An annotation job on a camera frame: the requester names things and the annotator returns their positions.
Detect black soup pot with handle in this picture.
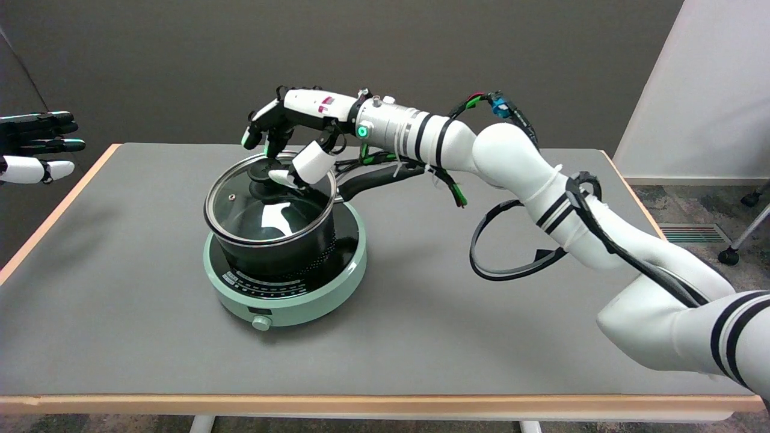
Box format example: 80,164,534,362
203,159,425,280

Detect green round induction cooker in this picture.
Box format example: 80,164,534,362
203,201,368,333

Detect gray table mat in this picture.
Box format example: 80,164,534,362
0,143,760,396

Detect chair leg with black caster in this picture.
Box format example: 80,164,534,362
741,180,770,208
719,203,770,266

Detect glass pot lid black knob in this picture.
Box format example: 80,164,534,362
203,152,337,244

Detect floor air vent grille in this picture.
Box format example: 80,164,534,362
657,224,730,244

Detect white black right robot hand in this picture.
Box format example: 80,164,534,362
241,86,363,189

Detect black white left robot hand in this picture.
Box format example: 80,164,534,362
0,111,86,186

